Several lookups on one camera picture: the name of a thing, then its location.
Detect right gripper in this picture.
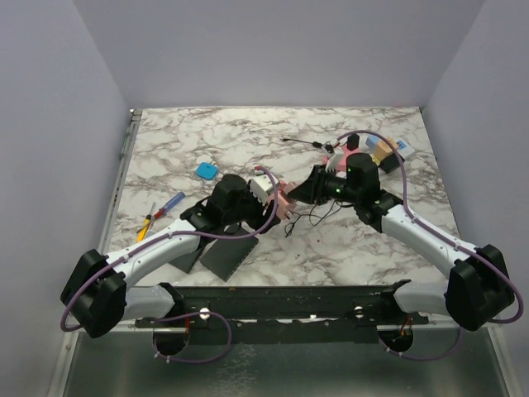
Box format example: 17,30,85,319
288,165,360,206

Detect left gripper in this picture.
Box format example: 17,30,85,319
223,179,279,232

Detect beige pink USB charger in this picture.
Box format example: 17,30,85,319
281,181,297,194

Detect pink cube socket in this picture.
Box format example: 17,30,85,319
276,190,296,221

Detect blue plug adapter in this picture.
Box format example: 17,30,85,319
195,162,218,180

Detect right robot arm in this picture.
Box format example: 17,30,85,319
288,153,515,331

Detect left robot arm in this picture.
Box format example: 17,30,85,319
60,167,280,338

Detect light blue plug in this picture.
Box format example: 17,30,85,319
365,135,379,151

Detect orange tan plug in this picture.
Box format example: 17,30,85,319
372,139,398,165

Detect black screwdriver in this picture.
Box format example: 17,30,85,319
282,138,323,149

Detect pink triangular power strip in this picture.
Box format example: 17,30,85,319
322,151,351,172

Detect right black flat box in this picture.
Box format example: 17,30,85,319
200,237,259,282

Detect black flat box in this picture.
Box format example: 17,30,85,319
200,237,259,282
169,248,203,274

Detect small black charger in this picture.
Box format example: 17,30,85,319
346,133,360,151

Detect left black flat box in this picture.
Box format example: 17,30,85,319
169,248,203,274

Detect large black adapter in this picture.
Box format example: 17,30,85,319
379,153,405,174

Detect white power strip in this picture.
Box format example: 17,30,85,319
396,140,415,160

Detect yellow red screwdriver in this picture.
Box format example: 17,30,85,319
136,203,156,242

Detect thin black cable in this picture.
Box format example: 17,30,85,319
284,200,352,240

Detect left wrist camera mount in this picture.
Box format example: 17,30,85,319
250,174,279,205

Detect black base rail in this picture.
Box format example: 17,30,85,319
82,283,480,345

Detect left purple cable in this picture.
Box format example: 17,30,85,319
60,165,286,365

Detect purple cable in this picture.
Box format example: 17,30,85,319
60,165,286,365
326,130,524,361

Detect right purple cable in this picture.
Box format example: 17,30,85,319
326,130,524,361

